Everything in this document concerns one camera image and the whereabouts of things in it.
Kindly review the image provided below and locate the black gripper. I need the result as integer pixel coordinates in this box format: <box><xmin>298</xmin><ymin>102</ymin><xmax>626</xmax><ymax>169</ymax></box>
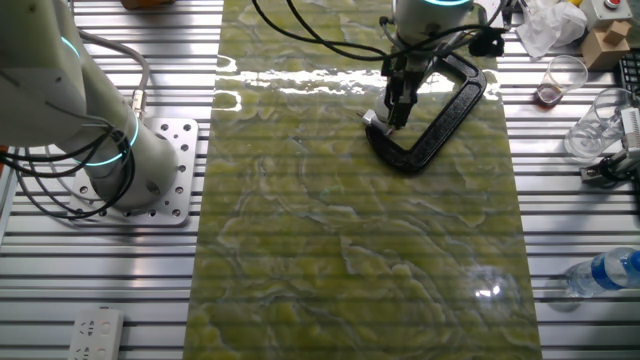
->
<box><xmin>380</xmin><ymin>43</ymin><xmax>441</xmax><ymax>130</ymax></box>

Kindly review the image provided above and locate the white light bulb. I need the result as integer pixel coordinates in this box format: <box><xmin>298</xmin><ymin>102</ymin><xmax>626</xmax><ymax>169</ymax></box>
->
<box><xmin>373</xmin><ymin>97</ymin><xmax>392</xmax><ymax>123</ymax></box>

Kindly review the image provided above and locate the black C-clamp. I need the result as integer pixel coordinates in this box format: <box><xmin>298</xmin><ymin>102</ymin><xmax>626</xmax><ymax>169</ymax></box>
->
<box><xmin>364</xmin><ymin>49</ymin><xmax>488</xmax><ymax>176</ymax></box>

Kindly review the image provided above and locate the green marble pattern mat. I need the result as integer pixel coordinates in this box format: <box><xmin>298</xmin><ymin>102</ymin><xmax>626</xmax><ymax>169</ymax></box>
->
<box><xmin>182</xmin><ymin>0</ymin><xmax>544</xmax><ymax>360</ymax></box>

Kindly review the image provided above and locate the plastic cup with brown liquid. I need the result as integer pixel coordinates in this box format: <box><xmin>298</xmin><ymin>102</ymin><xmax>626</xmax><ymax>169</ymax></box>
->
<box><xmin>535</xmin><ymin>54</ymin><xmax>590</xmax><ymax>109</ymax></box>

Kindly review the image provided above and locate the crumpled white tissue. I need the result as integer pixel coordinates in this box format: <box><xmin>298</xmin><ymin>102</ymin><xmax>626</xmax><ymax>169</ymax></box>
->
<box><xmin>515</xmin><ymin>0</ymin><xmax>589</xmax><ymax>59</ymax></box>

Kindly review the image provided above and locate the clear plastic cup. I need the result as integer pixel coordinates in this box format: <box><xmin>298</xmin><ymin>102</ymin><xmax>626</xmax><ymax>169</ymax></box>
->
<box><xmin>563</xmin><ymin>87</ymin><xmax>634</xmax><ymax>163</ymax></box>

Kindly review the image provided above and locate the small cardboard box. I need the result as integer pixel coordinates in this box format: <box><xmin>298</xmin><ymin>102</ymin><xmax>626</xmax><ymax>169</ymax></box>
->
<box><xmin>580</xmin><ymin>27</ymin><xmax>632</xmax><ymax>72</ymax></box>

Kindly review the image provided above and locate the grey emergency stop box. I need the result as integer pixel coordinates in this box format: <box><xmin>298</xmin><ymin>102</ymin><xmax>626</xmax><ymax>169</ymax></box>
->
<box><xmin>579</xmin><ymin>0</ymin><xmax>630</xmax><ymax>30</ymax></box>

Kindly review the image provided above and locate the small wooden block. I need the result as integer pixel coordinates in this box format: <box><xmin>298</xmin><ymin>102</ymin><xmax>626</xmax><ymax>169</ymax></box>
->
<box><xmin>602</xmin><ymin>19</ymin><xmax>633</xmax><ymax>48</ymax></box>

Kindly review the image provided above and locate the black keyboard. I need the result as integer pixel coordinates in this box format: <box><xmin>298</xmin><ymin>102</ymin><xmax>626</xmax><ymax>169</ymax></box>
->
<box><xmin>618</xmin><ymin>53</ymin><xmax>640</xmax><ymax>96</ymax></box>

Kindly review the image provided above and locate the clear water bottle blue cap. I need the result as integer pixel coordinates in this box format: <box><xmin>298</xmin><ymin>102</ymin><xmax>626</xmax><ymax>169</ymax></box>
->
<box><xmin>563</xmin><ymin>246</ymin><xmax>640</xmax><ymax>300</ymax></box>

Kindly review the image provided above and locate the white power strip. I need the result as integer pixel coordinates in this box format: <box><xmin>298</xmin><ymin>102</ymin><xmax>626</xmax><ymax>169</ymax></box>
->
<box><xmin>66</xmin><ymin>305</ymin><xmax>126</xmax><ymax>360</ymax></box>

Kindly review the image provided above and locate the black camera cable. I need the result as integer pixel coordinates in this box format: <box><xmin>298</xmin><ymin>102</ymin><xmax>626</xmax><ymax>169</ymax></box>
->
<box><xmin>250</xmin><ymin>0</ymin><xmax>501</xmax><ymax>62</ymax></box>

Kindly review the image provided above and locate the silver camera with black mount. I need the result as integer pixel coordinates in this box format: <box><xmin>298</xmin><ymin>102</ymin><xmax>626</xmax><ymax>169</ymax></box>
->
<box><xmin>579</xmin><ymin>148</ymin><xmax>640</xmax><ymax>190</ymax></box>

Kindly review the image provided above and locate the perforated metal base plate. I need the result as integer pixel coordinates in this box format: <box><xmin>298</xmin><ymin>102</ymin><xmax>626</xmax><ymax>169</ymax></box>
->
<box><xmin>66</xmin><ymin>116</ymin><xmax>200</xmax><ymax>228</ymax></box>

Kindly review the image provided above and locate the silver ribbed camera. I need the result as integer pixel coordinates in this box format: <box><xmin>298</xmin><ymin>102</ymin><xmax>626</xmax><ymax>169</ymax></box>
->
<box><xmin>619</xmin><ymin>105</ymin><xmax>640</xmax><ymax>152</ymax></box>

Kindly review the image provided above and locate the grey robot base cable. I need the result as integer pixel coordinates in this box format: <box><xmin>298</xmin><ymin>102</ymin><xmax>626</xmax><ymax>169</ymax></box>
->
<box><xmin>78</xmin><ymin>29</ymin><xmax>152</xmax><ymax>122</ymax></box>

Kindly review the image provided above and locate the black base cable bundle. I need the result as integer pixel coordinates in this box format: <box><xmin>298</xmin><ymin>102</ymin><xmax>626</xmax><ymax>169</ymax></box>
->
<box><xmin>0</xmin><ymin>107</ymin><xmax>137</xmax><ymax>222</ymax></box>

